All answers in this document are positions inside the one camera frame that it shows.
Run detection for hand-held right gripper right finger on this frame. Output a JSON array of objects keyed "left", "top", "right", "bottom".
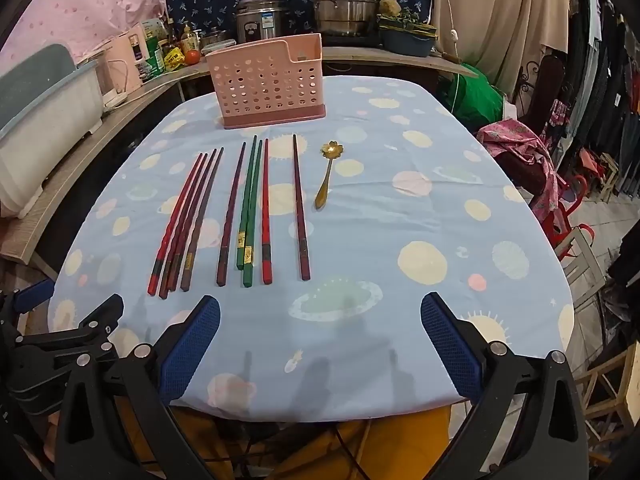
[{"left": 419, "top": 291, "right": 589, "bottom": 480}]

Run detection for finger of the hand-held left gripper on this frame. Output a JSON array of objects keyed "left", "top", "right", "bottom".
[
  {"left": 0, "top": 279, "right": 57, "bottom": 333},
  {"left": 10, "top": 293, "right": 124, "bottom": 413}
]

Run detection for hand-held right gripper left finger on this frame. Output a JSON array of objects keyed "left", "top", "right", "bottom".
[{"left": 54, "top": 294, "right": 221, "bottom": 480}]

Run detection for dark red chopstick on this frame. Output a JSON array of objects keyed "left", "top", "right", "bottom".
[
  {"left": 216, "top": 142, "right": 247, "bottom": 287},
  {"left": 168, "top": 149, "right": 217, "bottom": 292},
  {"left": 292, "top": 134, "right": 311, "bottom": 282},
  {"left": 159, "top": 153, "right": 209, "bottom": 300},
  {"left": 180, "top": 147, "right": 224, "bottom": 292}
]

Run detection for pink perforated utensil basket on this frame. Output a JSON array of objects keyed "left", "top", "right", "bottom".
[{"left": 206, "top": 33, "right": 327, "bottom": 130}]

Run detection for person's yellow trousers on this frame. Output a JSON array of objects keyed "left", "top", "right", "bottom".
[{"left": 169, "top": 404, "right": 482, "bottom": 480}]

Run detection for grey wooden chair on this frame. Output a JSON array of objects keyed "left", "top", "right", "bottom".
[{"left": 554, "top": 226, "right": 609, "bottom": 312}]

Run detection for light wooden stool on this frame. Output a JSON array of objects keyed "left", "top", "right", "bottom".
[{"left": 574, "top": 344, "right": 640, "bottom": 447}]

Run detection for white storage box grey lid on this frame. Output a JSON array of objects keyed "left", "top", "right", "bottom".
[{"left": 0, "top": 42, "right": 107, "bottom": 219}]

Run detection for red plastic stool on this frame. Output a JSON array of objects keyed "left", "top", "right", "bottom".
[{"left": 542, "top": 175, "right": 597, "bottom": 262}]

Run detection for gold flower spoon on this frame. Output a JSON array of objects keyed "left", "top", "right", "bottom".
[{"left": 314, "top": 140, "right": 345, "bottom": 209}]

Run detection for pink floral cloth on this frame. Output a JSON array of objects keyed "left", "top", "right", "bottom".
[{"left": 474, "top": 118, "right": 562, "bottom": 222}]

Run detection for pink kitchen appliance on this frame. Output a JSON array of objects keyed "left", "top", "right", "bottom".
[{"left": 101, "top": 22, "right": 151, "bottom": 94}]

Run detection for green plastic bag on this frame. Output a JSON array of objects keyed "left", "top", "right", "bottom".
[{"left": 444, "top": 62, "right": 507, "bottom": 129}]

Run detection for yellow packet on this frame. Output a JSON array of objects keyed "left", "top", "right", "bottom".
[{"left": 163, "top": 46, "right": 187, "bottom": 72}]

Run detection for dark metal chair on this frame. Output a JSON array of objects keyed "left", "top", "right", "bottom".
[{"left": 516, "top": 52, "right": 567, "bottom": 197}]

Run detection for green label container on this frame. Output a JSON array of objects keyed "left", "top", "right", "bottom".
[{"left": 140, "top": 17, "right": 169, "bottom": 79}]

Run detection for pink dotted sheet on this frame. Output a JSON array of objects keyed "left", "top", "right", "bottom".
[{"left": 15, "top": 0, "right": 182, "bottom": 70}]

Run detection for cooking oil bottle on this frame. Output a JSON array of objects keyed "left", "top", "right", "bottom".
[{"left": 179, "top": 23, "right": 199, "bottom": 56}]

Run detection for glass food container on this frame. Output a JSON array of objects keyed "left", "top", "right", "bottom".
[{"left": 199, "top": 30, "right": 236, "bottom": 57}]

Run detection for blue plastic basin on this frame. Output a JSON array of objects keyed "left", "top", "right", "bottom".
[{"left": 378, "top": 27, "right": 436, "bottom": 58}]

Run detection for rack of hanging clothes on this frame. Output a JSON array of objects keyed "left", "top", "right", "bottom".
[{"left": 564, "top": 0, "right": 640, "bottom": 198}]

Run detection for yellow strainer basket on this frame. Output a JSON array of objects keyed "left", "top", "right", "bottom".
[{"left": 377, "top": 15, "right": 439, "bottom": 37}]

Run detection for black induction cooktop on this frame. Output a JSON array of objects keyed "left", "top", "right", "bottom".
[{"left": 320, "top": 32, "right": 384, "bottom": 50}]

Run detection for silver rice cooker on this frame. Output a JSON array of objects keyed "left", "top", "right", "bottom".
[{"left": 234, "top": 0, "right": 287, "bottom": 45}]

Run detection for beige curtain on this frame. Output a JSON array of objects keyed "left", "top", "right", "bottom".
[{"left": 430, "top": 0, "right": 572, "bottom": 97}]

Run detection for stainless steel steamer pot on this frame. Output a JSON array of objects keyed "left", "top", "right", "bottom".
[{"left": 308, "top": 0, "right": 377, "bottom": 37}]

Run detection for white cable with switch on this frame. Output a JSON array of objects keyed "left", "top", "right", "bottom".
[{"left": 442, "top": 0, "right": 461, "bottom": 44}]

